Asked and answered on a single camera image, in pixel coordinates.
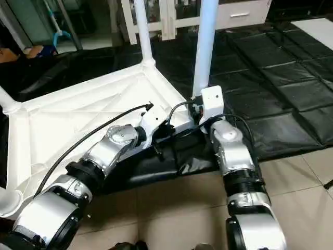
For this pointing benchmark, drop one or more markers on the white plastic table top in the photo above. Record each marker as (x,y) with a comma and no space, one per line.
(78,114)

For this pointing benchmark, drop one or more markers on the brown wooden desk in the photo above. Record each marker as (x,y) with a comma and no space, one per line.
(8,54)

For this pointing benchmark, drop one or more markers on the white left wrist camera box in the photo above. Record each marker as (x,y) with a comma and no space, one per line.
(151,122)

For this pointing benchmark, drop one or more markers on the black metal stand leg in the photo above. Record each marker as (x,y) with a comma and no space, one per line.
(329,183)

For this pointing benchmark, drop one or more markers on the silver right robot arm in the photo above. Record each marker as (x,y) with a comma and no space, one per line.
(239,172)

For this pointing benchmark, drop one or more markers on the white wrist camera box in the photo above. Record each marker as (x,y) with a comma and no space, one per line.
(212,104)
(151,122)

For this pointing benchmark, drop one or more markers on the white drawer unit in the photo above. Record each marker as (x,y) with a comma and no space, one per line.
(242,13)

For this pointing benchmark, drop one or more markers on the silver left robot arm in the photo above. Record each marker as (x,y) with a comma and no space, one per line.
(88,172)

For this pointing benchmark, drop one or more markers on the white glass-door cabinet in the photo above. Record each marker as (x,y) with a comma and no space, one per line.
(161,15)

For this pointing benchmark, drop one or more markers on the white flat panel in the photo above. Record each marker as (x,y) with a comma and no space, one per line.
(317,26)

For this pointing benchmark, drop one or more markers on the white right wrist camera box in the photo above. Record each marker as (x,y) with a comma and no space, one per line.
(212,104)

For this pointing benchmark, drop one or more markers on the black work mat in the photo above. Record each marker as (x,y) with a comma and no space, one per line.
(260,78)

